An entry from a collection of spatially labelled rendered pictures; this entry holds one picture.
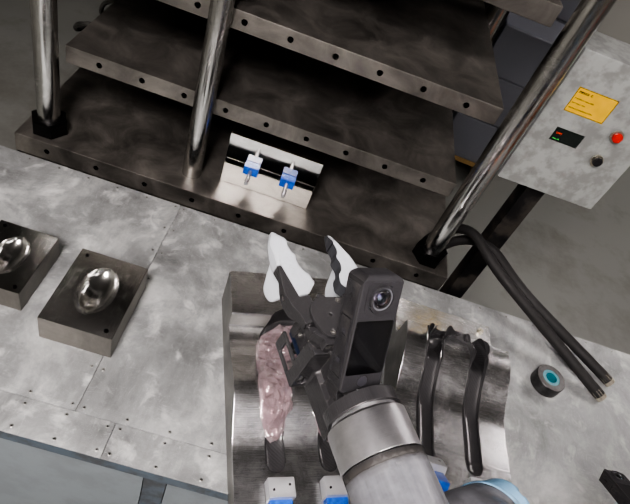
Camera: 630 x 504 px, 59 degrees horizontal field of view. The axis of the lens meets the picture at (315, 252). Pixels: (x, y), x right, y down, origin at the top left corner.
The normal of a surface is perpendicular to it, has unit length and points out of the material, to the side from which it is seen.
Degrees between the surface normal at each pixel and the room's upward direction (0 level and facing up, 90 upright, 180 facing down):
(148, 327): 0
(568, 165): 90
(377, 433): 19
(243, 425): 28
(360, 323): 61
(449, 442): 3
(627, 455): 0
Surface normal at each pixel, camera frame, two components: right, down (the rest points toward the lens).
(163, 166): 0.29, -0.66
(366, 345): 0.47, 0.33
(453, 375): 0.19, -0.26
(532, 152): -0.15, 0.69
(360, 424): -0.30, -0.50
